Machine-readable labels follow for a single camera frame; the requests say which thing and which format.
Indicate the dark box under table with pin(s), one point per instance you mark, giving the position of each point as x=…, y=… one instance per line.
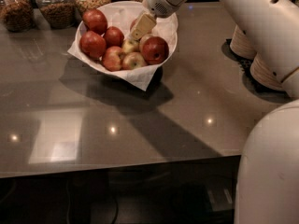
x=219, y=200

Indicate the yellow red apple front centre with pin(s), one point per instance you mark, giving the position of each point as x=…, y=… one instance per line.
x=133, y=60

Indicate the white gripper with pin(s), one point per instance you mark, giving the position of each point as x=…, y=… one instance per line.
x=158, y=1

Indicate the small yellow apple middle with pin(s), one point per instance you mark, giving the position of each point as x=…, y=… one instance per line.
x=130, y=45

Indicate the glass jar brown cereal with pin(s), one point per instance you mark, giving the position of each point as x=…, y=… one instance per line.
x=59, y=14

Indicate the black rubber mat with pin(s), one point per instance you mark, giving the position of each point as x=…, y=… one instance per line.
x=244, y=65

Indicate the large red apple right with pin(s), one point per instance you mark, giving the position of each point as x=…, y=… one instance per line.
x=155, y=50

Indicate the glass jar dark cereal left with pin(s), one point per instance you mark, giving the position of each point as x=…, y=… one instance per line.
x=17, y=15

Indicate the red yellow apple front left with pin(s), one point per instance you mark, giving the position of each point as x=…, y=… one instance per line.
x=112, y=59

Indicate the back stack paper bowls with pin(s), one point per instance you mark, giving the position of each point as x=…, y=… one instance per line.
x=241, y=46

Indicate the white paper liner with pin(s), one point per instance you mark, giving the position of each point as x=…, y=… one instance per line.
x=139, y=77

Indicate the pale apple behind right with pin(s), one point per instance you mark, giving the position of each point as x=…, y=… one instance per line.
x=143, y=40

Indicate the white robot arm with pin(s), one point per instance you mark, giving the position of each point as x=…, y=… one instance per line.
x=267, y=188

